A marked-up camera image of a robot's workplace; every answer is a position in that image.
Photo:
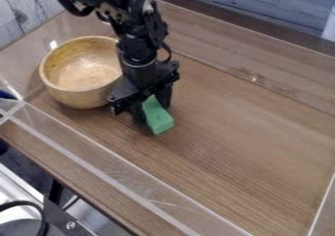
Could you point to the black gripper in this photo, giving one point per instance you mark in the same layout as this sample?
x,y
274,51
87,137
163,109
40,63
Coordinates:
x,y
140,82

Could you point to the green rectangular block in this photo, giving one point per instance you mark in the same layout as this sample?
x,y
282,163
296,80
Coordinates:
x,y
158,118

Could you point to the brown wooden bowl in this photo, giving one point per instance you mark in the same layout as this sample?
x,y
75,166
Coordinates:
x,y
79,71

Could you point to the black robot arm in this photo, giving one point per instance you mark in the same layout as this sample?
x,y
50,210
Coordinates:
x,y
136,23

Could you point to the clear acrylic front barrier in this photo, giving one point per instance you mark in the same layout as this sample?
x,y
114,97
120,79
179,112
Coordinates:
x,y
160,183

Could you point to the black table leg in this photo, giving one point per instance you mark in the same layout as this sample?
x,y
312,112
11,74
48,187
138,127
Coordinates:
x,y
55,192

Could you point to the black metal bracket with screw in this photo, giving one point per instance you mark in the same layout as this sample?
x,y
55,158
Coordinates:
x,y
62,224

